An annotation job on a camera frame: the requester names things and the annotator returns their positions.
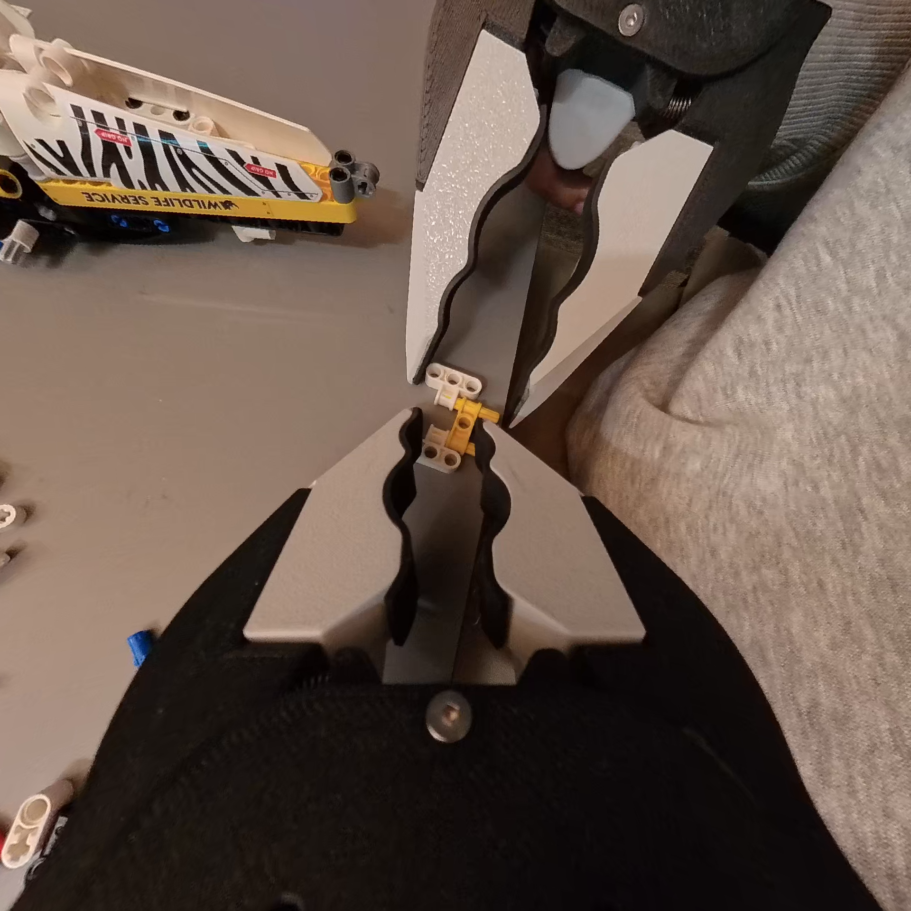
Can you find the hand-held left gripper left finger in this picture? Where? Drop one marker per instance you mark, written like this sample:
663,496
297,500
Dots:
327,569

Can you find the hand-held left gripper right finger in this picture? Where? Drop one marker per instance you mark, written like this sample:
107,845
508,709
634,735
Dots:
569,569

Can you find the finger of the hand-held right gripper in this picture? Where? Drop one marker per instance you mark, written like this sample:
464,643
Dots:
462,142
640,213

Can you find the small white yellow lego assembly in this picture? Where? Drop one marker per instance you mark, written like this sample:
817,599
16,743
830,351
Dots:
466,425

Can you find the person's right forearm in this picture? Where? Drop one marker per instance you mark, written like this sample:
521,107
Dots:
854,71

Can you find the zebra striped lego model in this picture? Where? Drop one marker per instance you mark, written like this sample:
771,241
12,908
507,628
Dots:
235,128

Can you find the scattered loose lego pieces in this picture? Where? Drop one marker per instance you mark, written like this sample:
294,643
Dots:
28,825

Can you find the person's right hand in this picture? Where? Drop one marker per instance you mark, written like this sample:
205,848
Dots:
559,186

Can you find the person's grey sweatpants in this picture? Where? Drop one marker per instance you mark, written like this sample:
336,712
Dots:
783,462

